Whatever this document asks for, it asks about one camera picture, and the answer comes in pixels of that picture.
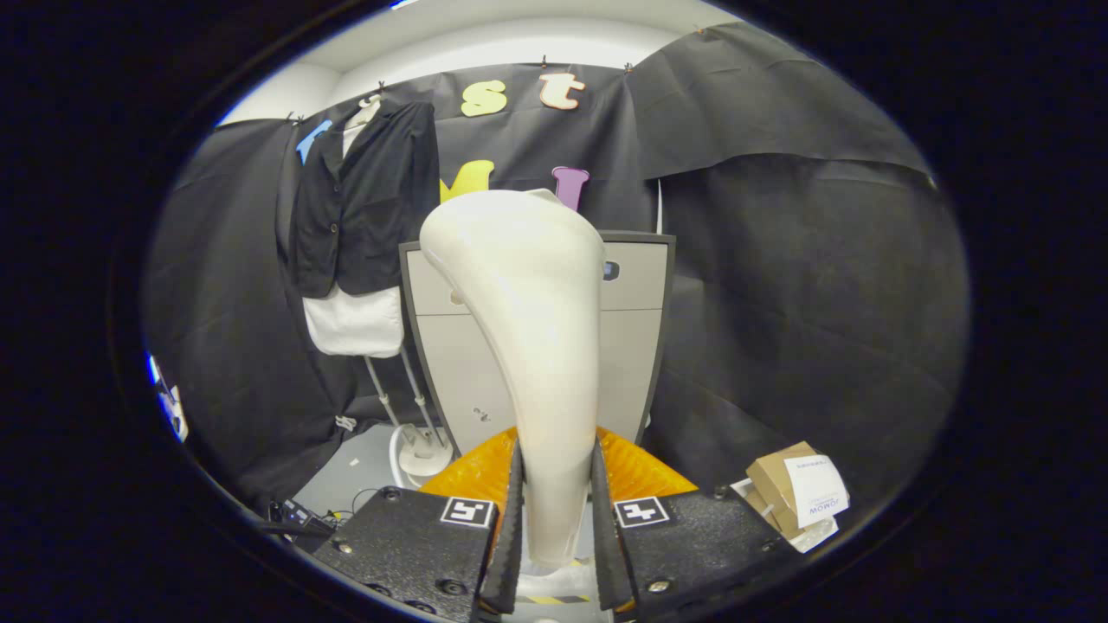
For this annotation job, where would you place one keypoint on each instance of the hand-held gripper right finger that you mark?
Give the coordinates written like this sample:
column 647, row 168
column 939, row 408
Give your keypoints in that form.
column 606, row 562

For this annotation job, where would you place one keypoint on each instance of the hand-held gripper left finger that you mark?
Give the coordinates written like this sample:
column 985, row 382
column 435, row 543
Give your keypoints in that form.
column 511, row 562

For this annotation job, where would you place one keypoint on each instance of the white garment steamer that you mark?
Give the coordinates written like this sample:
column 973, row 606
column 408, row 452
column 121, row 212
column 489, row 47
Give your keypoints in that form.
column 519, row 346

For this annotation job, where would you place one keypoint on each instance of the black jacket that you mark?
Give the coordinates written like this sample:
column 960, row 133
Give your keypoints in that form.
column 381, row 208

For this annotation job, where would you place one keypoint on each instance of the white steamer base with poles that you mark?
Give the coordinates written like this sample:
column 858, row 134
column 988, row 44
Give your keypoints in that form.
column 424, row 459

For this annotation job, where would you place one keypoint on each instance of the brown cardboard box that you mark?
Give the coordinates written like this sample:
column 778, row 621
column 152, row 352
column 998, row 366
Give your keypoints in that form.
column 770, row 484

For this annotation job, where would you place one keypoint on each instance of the white cloth knot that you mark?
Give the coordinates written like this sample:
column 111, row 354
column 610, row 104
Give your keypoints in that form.
column 346, row 423

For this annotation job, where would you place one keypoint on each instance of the black power strip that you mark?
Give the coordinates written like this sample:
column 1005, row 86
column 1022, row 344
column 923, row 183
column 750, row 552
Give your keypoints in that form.
column 299, row 517

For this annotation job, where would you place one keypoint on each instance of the beige cabinet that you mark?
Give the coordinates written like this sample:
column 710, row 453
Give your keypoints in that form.
column 636, row 346

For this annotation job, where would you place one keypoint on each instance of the white paper sheet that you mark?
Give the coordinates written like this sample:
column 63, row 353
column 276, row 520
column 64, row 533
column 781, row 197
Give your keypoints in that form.
column 818, row 489

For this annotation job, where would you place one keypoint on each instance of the white padded hanger board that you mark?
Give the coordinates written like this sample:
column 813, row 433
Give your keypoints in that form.
column 355, row 324

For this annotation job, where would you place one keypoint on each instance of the small cabinet display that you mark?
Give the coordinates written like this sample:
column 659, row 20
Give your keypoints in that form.
column 612, row 272

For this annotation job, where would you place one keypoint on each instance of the black backdrop cloth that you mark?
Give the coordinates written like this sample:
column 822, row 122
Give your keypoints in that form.
column 779, row 303

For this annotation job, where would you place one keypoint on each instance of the white and blue object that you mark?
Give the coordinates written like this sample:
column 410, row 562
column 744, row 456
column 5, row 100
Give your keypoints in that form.
column 173, row 407

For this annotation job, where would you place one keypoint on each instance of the cream plastic hanger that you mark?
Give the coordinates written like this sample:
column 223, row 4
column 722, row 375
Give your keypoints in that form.
column 370, row 108

